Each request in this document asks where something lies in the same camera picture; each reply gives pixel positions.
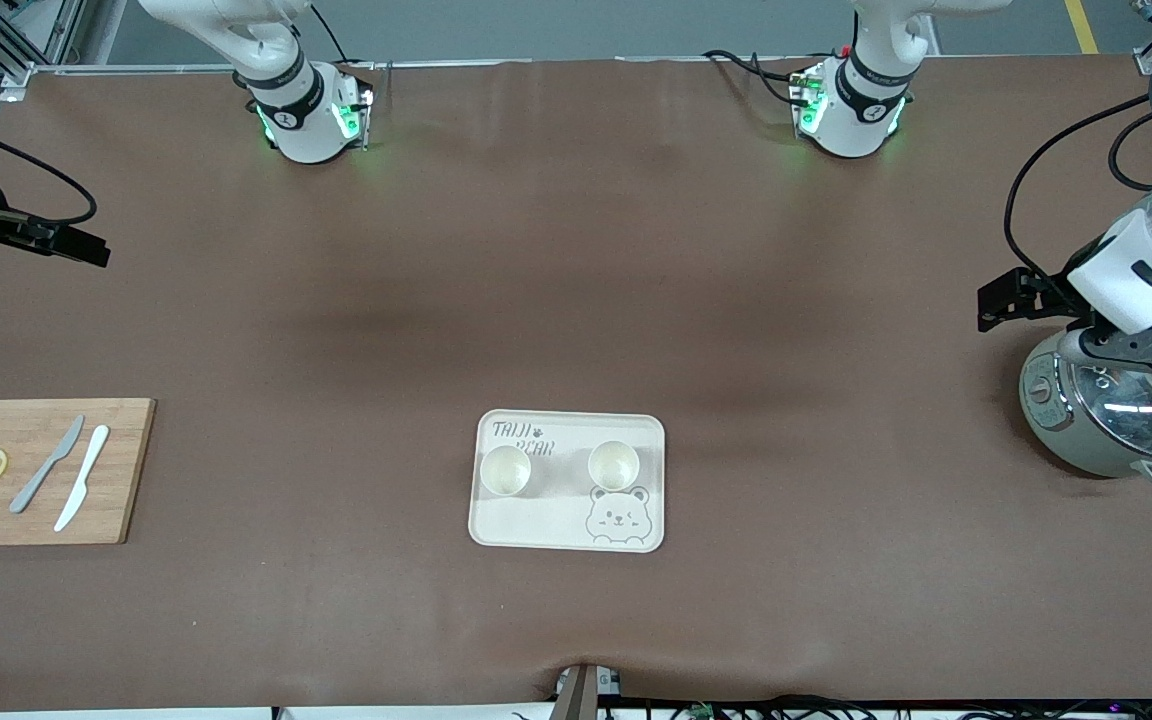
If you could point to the white plastic knife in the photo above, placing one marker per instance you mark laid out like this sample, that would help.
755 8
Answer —
83 477

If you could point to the grey metal mounting bracket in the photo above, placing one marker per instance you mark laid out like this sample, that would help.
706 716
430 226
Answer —
576 695

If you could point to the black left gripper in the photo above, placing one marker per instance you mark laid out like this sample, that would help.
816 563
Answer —
1048 292

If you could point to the grey plastic knife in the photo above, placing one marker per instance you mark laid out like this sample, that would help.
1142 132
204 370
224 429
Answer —
31 490

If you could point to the cream bear print tray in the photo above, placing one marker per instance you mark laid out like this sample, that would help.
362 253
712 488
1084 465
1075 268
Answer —
566 520

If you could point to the white IKEA cup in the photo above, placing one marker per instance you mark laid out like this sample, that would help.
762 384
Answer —
613 465
506 470

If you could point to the glass pot lid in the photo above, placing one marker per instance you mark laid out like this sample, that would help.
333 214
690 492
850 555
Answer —
1136 420

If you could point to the wooden cutting board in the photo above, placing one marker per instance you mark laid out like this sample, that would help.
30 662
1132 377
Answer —
116 500

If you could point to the grey cooking pot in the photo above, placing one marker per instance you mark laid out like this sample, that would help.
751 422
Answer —
1066 430

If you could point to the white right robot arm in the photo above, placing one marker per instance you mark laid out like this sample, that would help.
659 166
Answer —
306 120

